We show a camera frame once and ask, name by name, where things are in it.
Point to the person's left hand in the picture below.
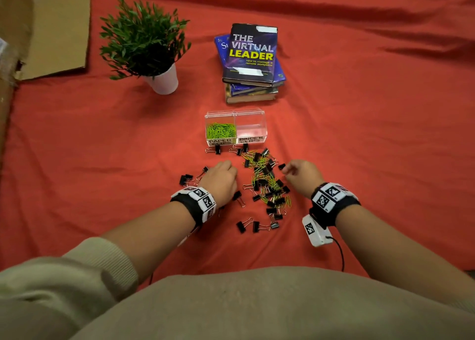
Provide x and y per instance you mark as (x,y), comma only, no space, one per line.
(219,184)

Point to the person's right hand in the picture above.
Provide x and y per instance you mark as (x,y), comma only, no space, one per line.
(304,178)

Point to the cluster of black binder clips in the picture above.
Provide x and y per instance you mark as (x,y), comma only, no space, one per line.
(182,180)

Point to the pile of green paper clips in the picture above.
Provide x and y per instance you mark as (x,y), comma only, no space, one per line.
(220,131)
(259,162)

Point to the pile of black binder clips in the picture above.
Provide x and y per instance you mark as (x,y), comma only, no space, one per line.
(241,227)

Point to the clear two-compartment plastic box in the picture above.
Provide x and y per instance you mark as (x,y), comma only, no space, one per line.
(252,128)

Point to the person's left forearm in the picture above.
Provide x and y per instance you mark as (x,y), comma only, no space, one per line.
(148,239)

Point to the person's right forearm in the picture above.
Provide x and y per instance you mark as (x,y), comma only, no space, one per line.
(400,254)

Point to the brown cardboard box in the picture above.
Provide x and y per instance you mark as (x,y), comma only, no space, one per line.
(55,35)

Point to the left black marker wristband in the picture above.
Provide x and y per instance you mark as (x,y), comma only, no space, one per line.
(194,204)

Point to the black marker wristband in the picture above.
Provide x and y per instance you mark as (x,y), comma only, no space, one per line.
(334,206)
(194,204)

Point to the right black marker wristband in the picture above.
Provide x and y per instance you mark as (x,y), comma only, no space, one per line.
(334,206)

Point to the red cloth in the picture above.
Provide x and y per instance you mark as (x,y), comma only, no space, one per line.
(371,128)

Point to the olive brown book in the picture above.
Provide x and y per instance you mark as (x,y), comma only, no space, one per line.
(250,99)

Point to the blue and yellow book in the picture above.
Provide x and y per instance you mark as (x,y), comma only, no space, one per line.
(248,89)

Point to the beige sweater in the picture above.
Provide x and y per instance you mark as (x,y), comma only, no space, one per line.
(237,306)

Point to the black book with yellow print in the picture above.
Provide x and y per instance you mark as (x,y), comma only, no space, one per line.
(250,57)

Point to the green plant in white pot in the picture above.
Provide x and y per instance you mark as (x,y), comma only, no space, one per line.
(143,39)

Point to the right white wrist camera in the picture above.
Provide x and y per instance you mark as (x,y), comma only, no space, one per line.
(315,232)

